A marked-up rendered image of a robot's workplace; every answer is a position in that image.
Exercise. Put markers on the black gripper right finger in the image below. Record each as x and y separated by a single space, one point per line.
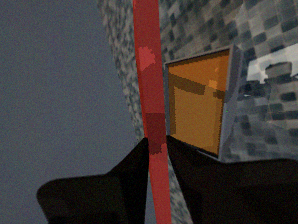
206 183

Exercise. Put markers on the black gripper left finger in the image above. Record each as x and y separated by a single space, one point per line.
122 190

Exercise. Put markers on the red panel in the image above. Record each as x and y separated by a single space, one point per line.
150 80

